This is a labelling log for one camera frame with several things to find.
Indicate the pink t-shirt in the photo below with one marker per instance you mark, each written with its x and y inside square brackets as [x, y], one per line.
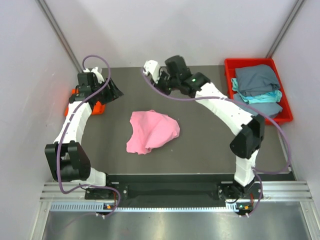
[150, 130]

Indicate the folded orange t-shirt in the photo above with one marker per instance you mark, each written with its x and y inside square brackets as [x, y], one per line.
[97, 110]

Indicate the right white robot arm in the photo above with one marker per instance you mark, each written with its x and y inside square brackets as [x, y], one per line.
[248, 129]

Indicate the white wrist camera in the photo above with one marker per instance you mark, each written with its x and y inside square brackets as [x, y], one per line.
[152, 68]
[98, 73]

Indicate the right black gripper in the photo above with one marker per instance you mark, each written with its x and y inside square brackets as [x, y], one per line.
[158, 86]

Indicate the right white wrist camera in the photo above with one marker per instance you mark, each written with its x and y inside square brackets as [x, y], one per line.
[152, 68]

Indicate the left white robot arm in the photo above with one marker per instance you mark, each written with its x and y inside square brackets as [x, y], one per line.
[67, 160]

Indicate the teal t-shirt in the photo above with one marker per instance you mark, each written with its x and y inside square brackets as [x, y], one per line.
[269, 97]

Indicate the corner aluminium post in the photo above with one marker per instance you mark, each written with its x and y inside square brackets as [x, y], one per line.
[293, 13]
[44, 7]

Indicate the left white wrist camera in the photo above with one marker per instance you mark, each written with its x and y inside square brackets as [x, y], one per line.
[98, 73]

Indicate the grey-blue t-shirt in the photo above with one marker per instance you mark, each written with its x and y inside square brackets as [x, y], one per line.
[258, 80]

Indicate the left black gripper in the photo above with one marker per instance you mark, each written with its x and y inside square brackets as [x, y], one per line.
[112, 93]

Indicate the red plastic bin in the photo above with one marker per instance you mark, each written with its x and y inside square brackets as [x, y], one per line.
[230, 64]

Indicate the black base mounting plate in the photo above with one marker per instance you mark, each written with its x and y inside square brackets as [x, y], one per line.
[179, 190]

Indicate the grey slotted cable duct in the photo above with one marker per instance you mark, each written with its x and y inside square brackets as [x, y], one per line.
[104, 208]

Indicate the right corner aluminium post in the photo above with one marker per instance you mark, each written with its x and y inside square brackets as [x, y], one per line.
[293, 13]

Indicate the left corner aluminium post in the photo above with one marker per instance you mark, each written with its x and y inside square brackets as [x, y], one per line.
[44, 7]

